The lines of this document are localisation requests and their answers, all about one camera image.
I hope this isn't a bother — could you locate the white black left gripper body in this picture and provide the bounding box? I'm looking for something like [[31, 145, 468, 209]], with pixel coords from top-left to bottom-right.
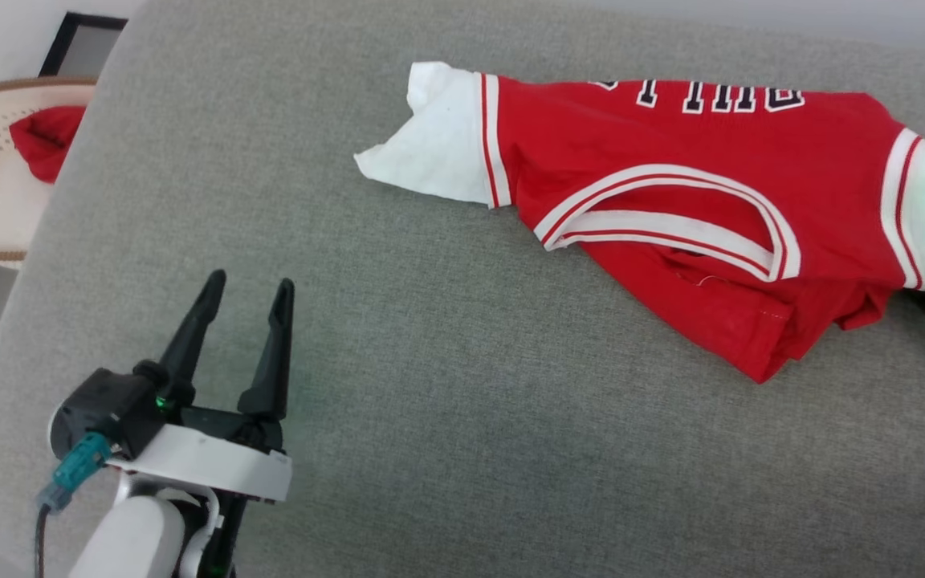
[[105, 405, 293, 504]]

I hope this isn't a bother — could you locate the teal plug with grey cable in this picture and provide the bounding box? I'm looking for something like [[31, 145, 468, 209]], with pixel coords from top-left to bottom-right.
[[35, 432, 112, 578]]

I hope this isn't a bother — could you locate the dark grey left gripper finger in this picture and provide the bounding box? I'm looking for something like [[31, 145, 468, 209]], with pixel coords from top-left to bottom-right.
[[238, 278, 296, 422], [159, 270, 227, 406]]

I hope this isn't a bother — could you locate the red cloth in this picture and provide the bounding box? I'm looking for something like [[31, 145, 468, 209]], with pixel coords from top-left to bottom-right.
[[9, 105, 88, 184]]

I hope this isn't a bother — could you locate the grey fabric sofa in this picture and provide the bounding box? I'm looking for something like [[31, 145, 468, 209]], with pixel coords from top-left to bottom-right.
[[0, 0, 925, 578]]

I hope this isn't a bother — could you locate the red white basketball jersey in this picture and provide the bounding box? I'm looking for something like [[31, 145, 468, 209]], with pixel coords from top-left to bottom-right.
[[353, 61, 925, 385]]

